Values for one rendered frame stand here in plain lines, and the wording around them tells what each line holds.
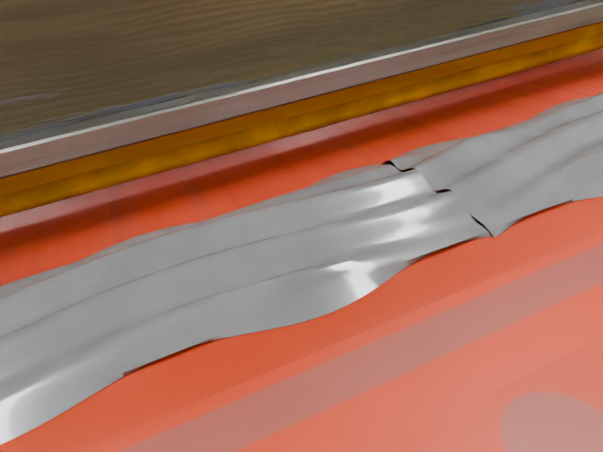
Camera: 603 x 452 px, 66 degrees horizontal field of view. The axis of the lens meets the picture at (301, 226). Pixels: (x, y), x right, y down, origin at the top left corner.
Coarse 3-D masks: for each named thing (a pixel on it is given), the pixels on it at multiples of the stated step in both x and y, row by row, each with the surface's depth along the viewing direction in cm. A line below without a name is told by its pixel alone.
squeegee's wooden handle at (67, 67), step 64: (0, 0) 16; (64, 0) 16; (128, 0) 17; (192, 0) 18; (256, 0) 19; (320, 0) 20; (384, 0) 21; (448, 0) 22; (512, 0) 23; (576, 0) 25; (0, 64) 16; (64, 64) 17; (128, 64) 18; (192, 64) 19; (256, 64) 20; (0, 128) 17
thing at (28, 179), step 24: (600, 24) 28; (504, 48) 26; (528, 48) 26; (432, 72) 25; (456, 72) 25; (336, 96) 23; (360, 96) 24; (240, 120) 22; (264, 120) 22; (144, 144) 21; (168, 144) 21; (48, 168) 20; (72, 168) 20; (96, 168) 20; (0, 192) 19
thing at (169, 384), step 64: (320, 128) 25; (128, 192) 22; (192, 192) 21; (256, 192) 20; (0, 256) 18; (64, 256) 17; (448, 256) 14; (512, 256) 14; (320, 320) 13; (384, 320) 12; (128, 384) 12; (192, 384) 11; (0, 448) 11; (64, 448) 10
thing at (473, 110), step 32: (576, 64) 29; (448, 96) 27; (480, 96) 26; (512, 96) 26; (544, 96) 25; (576, 96) 24; (352, 128) 25; (384, 128) 24; (416, 128) 23; (448, 128) 23; (480, 128) 22; (384, 160) 21; (480, 224) 16; (544, 224) 15; (576, 224) 15
